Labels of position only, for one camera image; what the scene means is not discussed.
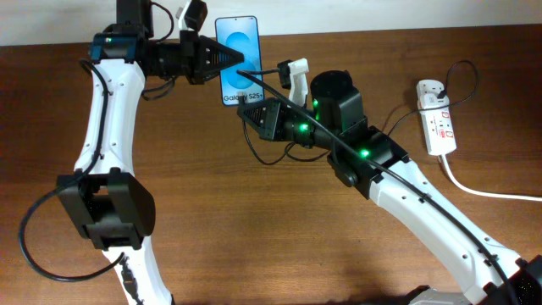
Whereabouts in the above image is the blue Galaxy smartphone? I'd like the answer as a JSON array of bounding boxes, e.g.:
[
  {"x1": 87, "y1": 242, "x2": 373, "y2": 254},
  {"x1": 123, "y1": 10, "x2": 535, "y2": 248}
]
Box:
[{"x1": 213, "y1": 15, "x2": 264, "y2": 107}]

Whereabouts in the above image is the black charging cable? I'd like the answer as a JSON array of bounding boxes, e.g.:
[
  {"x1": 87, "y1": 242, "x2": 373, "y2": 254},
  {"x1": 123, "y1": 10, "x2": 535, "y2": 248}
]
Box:
[{"x1": 237, "y1": 58, "x2": 479, "y2": 166}]

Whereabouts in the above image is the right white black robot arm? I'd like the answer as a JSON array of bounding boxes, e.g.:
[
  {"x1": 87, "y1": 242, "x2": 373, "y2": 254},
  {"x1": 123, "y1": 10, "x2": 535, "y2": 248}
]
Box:
[{"x1": 238, "y1": 70, "x2": 541, "y2": 304}]

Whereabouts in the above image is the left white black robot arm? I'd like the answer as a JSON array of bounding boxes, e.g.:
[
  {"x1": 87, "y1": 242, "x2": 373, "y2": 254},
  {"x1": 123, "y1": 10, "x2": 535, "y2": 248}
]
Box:
[{"x1": 57, "y1": 1, "x2": 244, "y2": 304}]

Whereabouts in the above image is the white charger plug adapter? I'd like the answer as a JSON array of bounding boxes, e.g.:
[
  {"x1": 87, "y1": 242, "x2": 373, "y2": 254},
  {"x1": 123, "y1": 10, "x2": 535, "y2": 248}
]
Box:
[{"x1": 418, "y1": 93, "x2": 450, "y2": 112}]

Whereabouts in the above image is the white power strip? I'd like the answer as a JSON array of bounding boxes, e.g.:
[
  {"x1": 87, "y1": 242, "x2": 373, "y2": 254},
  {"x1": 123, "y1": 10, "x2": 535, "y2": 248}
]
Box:
[{"x1": 416, "y1": 80, "x2": 456, "y2": 156}]

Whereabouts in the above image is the white power strip cord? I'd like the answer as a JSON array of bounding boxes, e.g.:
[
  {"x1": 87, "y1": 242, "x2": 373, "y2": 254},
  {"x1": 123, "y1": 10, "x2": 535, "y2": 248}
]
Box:
[{"x1": 438, "y1": 153, "x2": 542, "y2": 202}]

